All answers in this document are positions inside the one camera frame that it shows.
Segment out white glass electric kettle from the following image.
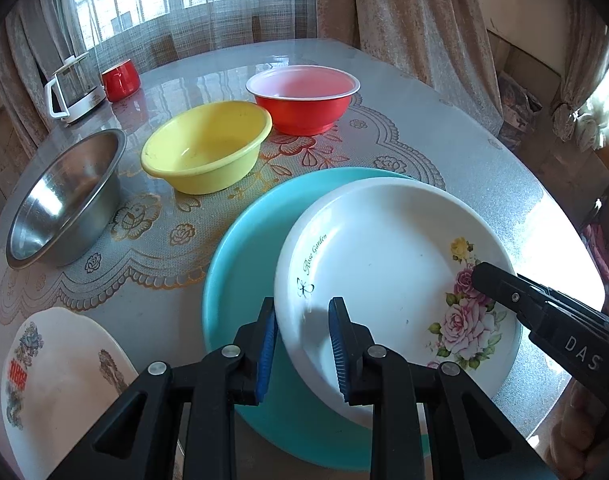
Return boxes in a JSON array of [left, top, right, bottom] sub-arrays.
[[44, 52, 106, 125]]

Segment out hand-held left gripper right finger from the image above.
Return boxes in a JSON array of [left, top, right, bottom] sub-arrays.
[[328, 296, 560, 480]]

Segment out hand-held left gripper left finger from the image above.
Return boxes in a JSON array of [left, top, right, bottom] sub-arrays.
[[44, 296, 280, 480]]

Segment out beige curtain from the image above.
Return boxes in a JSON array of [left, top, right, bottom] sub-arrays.
[[0, 0, 80, 136], [551, 0, 609, 152], [351, 0, 505, 136]]

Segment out teal plate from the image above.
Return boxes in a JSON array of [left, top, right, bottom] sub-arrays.
[[202, 166, 432, 473]]

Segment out printed bag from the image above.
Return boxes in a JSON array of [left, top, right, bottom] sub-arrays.
[[498, 69, 543, 147]]

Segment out red mug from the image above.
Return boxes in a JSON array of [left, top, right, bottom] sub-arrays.
[[101, 58, 141, 103]]

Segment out white plate with red print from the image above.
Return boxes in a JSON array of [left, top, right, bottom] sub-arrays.
[[0, 306, 140, 480]]

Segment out yellow plastic bowl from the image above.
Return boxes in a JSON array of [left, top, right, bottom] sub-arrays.
[[141, 101, 274, 196]]

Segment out red plastic bowl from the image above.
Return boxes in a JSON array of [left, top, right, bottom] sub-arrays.
[[246, 65, 361, 136]]

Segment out person's right hand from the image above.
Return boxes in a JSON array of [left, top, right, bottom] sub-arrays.
[[554, 375, 609, 480]]

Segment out sheer white curtain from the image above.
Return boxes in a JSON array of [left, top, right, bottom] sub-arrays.
[[49, 0, 365, 76]]

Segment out stainless steel bowl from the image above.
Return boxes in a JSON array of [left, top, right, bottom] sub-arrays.
[[5, 128, 128, 269]]

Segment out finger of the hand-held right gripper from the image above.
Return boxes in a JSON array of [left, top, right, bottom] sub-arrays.
[[471, 261, 551, 332]]

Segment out pink cloth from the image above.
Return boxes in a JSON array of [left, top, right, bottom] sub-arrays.
[[581, 222, 609, 283]]

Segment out white rose print plate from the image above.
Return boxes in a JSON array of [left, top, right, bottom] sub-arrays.
[[273, 177, 524, 431]]

